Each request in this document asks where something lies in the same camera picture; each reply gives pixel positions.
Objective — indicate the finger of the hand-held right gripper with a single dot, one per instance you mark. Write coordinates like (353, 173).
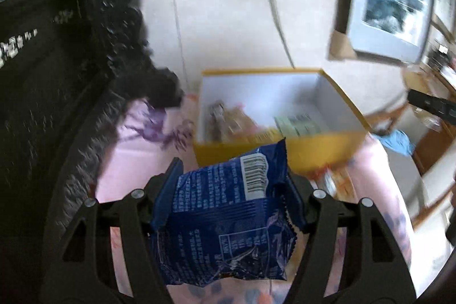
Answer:
(427, 102)

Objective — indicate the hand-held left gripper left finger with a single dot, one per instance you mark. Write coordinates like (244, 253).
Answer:
(174, 171)

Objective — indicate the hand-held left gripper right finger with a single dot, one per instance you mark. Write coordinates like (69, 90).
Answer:
(301, 208)

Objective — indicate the yellow cardboard box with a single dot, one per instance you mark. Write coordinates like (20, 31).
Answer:
(313, 154)

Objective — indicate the blue snack packet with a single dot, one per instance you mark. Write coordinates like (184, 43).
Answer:
(221, 218)

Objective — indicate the pink floral cloth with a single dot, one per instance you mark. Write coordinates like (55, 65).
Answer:
(135, 161)

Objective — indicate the brown wooden furniture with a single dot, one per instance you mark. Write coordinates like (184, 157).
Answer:
(434, 147)

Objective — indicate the orange white snack packet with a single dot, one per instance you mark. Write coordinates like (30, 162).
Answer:
(338, 179)

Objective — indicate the light blue cloth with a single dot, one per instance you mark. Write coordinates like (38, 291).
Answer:
(397, 143)

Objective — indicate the dark brown snack packet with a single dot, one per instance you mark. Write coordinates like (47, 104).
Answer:
(216, 120)

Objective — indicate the tan snack packet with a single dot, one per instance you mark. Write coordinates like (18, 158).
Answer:
(238, 124)

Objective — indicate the cardboard corner protector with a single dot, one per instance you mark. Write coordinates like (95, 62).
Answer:
(341, 47)

